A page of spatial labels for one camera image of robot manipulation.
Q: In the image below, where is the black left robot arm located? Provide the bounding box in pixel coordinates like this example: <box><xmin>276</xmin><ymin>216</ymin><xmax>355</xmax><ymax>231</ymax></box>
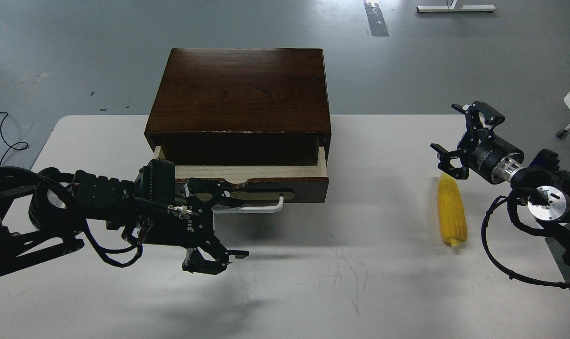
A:
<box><xmin>0</xmin><ymin>159</ymin><xmax>249</xmax><ymax>277</ymax></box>

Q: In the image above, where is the white table leg base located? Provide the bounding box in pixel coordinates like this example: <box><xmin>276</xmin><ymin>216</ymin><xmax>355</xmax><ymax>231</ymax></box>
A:
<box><xmin>416</xmin><ymin>0</ymin><xmax>497</xmax><ymax>13</ymax></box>

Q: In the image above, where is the black cable on floor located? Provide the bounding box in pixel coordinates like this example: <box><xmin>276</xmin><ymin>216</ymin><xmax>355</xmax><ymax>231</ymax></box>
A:
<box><xmin>0</xmin><ymin>110</ymin><xmax>30</xmax><ymax>165</ymax></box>

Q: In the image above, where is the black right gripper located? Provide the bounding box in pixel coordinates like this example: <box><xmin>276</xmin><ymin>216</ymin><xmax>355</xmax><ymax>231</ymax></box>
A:
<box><xmin>430</xmin><ymin>101</ymin><xmax>525</xmax><ymax>185</ymax></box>

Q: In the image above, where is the yellow corn cob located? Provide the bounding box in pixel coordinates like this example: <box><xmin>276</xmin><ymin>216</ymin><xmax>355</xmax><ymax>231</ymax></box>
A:
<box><xmin>437</xmin><ymin>172</ymin><xmax>468</xmax><ymax>248</ymax></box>

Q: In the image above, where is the wooden drawer with white handle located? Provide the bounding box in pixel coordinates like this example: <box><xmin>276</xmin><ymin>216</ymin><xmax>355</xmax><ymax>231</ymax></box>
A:
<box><xmin>174</xmin><ymin>146</ymin><xmax>329</xmax><ymax>213</ymax></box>

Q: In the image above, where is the black floor tape strip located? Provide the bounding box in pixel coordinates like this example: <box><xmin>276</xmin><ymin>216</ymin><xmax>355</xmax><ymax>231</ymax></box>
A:
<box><xmin>363</xmin><ymin>0</ymin><xmax>389</xmax><ymax>37</ymax></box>

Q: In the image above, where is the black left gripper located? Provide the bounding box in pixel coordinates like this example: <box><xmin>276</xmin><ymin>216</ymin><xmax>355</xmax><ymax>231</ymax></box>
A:
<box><xmin>146</xmin><ymin>178</ymin><xmax>249</xmax><ymax>275</ymax></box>

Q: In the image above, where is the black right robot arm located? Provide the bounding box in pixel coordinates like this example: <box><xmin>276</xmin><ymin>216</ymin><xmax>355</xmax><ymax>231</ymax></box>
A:
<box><xmin>431</xmin><ymin>101</ymin><xmax>570</xmax><ymax>289</ymax></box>

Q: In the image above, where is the dark wooden drawer cabinet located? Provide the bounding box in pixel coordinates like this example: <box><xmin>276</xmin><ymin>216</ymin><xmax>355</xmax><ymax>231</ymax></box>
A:
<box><xmin>144</xmin><ymin>48</ymin><xmax>331</xmax><ymax>165</ymax></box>

